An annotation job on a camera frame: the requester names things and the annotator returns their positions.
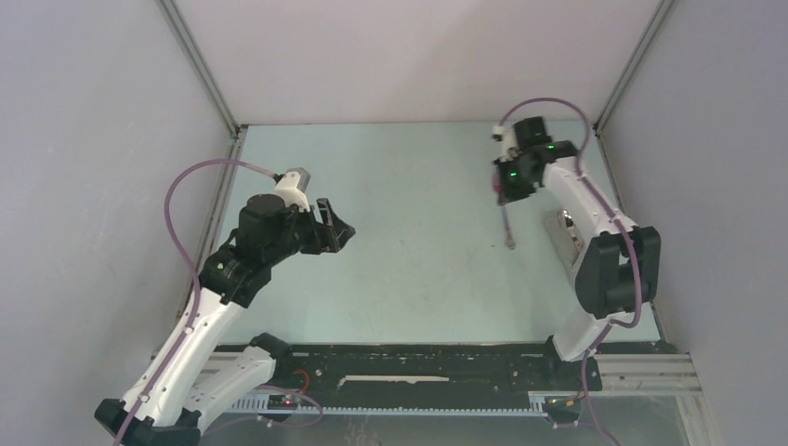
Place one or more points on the white cable duct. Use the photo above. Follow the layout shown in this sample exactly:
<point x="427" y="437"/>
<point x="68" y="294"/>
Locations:
<point x="278" y="404"/>

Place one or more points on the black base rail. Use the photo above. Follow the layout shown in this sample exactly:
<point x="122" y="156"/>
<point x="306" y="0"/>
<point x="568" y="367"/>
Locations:
<point x="498" y="376"/>

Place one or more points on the aluminium frame post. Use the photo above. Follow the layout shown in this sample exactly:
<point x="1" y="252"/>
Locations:
<point x="185" y="38"/>
<point x="655" y="24"/>

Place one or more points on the silver spoon pink handle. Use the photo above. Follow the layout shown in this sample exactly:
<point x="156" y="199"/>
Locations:
<point x="566" y="222"/>

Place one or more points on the right aluminium frame post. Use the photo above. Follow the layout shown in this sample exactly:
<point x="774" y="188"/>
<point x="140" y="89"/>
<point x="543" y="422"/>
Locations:
<point x="655" y="24"/>

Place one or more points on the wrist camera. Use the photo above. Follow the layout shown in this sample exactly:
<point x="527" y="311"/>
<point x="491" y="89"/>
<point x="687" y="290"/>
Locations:
<point x="506" y="136"/>
<point x="292" y="186"/>

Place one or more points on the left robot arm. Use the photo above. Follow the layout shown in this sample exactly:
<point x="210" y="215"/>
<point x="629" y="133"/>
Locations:
<point x="168" y="405"/>

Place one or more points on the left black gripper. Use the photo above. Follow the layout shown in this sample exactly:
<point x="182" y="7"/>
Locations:
<point x="323" y="238"/>

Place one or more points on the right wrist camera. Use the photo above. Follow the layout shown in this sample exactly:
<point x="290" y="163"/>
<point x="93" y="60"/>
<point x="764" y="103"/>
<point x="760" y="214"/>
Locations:
<point x="506" y="136"/>

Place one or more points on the grey cloth napkin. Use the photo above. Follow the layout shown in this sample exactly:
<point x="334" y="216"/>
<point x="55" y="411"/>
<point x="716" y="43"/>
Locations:
<point x="560" y="240"/>

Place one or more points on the left aluminium frame post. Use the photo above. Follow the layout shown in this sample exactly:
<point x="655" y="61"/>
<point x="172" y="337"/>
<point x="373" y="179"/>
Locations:
<point x="185" y="38"/>

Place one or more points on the iridescent fork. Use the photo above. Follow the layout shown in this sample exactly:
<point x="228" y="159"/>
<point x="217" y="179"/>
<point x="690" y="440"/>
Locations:
<point x="510" y="241"/>

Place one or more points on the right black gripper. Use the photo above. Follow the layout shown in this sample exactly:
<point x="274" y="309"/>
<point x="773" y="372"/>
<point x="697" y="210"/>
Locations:
<point x="508" y="193"/>

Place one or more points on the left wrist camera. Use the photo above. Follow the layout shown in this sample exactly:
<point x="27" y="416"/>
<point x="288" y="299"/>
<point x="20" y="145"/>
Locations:
<point x="292" y="186"/>

